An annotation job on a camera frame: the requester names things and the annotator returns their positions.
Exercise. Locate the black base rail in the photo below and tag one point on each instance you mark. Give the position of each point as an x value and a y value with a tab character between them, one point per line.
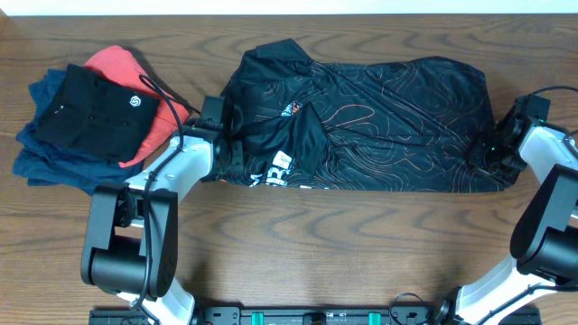
234	316

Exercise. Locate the folded navy blue shirt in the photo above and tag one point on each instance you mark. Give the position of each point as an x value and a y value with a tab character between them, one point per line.
43	164

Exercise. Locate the black orange-patterned jersey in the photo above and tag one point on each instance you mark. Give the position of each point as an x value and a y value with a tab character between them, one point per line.
397	126

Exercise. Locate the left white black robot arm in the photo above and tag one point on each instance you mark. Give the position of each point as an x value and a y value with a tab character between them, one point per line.
131	241

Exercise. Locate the folded black shirt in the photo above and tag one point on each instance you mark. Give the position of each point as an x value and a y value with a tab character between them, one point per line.
64	123

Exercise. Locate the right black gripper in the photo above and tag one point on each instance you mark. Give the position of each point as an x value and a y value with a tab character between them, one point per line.
476	158

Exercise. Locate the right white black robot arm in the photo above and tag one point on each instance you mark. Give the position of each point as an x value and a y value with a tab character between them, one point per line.
542	256

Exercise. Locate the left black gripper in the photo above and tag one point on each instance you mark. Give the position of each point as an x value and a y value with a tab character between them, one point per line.
236	153

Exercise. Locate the folded red shirt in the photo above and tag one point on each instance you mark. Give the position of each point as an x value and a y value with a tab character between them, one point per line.
122	67

